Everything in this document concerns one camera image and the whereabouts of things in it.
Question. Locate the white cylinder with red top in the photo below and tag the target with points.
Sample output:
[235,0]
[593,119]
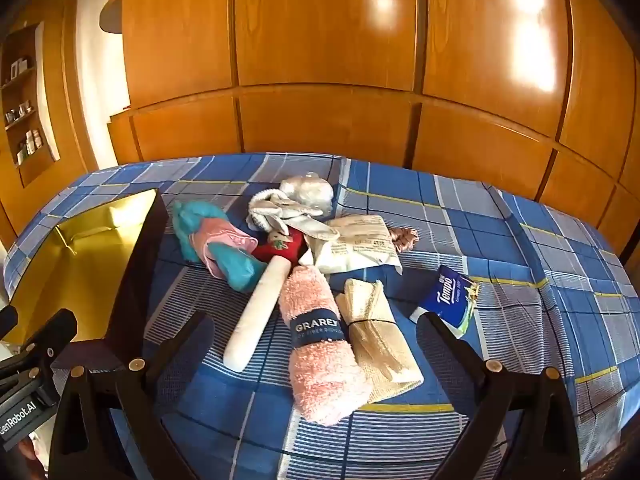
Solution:
[260,300]

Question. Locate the blue plaid bedsheet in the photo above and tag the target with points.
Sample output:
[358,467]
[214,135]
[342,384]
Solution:
[450,220]

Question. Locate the wooden shelf cabinet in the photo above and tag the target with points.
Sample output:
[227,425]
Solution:
[65,110]

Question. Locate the pink towel with dark band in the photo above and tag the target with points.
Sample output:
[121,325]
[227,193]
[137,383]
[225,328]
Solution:
[320,360]

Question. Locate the grey wall lamp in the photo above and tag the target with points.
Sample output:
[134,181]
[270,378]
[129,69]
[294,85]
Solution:
[111,17]

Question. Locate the pink scrunchie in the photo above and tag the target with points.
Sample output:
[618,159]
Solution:
[405,240]

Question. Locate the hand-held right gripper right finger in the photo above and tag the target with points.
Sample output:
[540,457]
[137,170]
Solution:
[440,340]

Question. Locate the blue tissue pack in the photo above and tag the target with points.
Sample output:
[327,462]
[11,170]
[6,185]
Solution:
[445,297]

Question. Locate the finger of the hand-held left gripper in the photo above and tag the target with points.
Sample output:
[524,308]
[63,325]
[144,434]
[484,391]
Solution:
[7,322]
[52,332]

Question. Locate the wooden wardrobe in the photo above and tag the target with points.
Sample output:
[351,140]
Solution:
[325,35]

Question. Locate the teal and pink plush toy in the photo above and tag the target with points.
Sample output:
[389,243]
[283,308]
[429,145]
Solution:
[230,255]

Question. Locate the white printed packet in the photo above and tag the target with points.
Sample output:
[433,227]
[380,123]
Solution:
[357,250]

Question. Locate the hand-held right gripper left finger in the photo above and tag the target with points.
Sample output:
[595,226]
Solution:
[196,331]

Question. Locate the beige mesh cloth black band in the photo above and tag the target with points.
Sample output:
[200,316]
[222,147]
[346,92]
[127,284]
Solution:
[380,350]

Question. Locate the plastic-wrapped white bundle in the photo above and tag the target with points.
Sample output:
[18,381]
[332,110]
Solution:
[310,190]

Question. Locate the dark brown box gold inside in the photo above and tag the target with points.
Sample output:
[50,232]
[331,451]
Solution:
[85,270]

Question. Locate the group of small jars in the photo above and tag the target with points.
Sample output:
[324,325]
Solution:
[20,112]

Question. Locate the group of white bottles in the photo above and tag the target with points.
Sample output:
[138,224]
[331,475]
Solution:
[30,147]

